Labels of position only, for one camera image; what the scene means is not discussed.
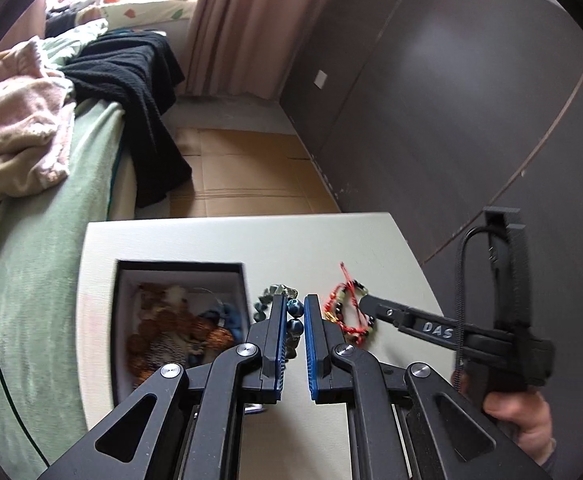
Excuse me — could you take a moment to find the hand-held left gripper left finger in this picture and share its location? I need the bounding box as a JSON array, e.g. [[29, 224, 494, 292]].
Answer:
[[36, 292, 288, 480]]

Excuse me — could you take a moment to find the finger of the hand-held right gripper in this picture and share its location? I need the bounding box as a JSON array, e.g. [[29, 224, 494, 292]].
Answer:
[[359, 294, 467, 352]]

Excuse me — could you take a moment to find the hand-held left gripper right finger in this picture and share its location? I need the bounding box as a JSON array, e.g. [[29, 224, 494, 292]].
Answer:
[[304, 293, 517, 480]]

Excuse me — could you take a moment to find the red cord bracelet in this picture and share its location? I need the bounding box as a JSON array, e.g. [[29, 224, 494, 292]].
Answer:
[[321, 261, 380, 347]]

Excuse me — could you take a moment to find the blue green stone bracelet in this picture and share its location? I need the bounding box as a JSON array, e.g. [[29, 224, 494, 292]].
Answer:
[[252, 282, 305, 362]]

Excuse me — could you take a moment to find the blue bead strand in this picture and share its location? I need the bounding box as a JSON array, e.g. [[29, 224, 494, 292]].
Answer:
[[198, 302, 246, 342]]

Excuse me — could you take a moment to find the pile of bead bracelets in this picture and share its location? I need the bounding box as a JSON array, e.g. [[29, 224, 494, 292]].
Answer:
[[126, 282, 247, 391]]

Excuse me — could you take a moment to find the white feather flower ornament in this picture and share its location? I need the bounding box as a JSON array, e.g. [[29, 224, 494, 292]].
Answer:
[[163, 285, 188, 312]]

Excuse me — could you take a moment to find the black square gift box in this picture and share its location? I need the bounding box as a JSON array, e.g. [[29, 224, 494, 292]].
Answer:
[[110, 259, 252, 406]]

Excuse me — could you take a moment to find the person's right hand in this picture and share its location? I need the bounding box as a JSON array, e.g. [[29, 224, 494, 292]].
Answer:
[[451, 370, 557, 467]]

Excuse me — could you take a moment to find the cardboard floor sheet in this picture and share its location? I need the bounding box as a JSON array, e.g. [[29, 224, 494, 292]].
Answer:
[[168, 126, 343, 219]]

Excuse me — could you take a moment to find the bed with green sheet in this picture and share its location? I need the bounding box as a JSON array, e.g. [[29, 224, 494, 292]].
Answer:
[[0, 30, 138, 476]]

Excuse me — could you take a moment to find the black knit blanket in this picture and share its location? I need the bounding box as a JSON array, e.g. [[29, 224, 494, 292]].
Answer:
[[56, 30, 194, 210]]

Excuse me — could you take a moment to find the pink curtain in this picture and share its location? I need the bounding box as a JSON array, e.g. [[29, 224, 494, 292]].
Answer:
[[184, 0, 333, 102]]

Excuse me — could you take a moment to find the pink fleece blanket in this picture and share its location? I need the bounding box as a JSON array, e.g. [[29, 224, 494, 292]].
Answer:
[[0, 37, 78, 199]]

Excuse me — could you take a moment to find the floral print quilt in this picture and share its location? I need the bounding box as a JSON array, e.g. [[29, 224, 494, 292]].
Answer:
[[86, 0, 198, 32]]

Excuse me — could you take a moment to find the braided black cable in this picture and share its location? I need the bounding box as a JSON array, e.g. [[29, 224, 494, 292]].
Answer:
[[454, 227, 495, 391]]

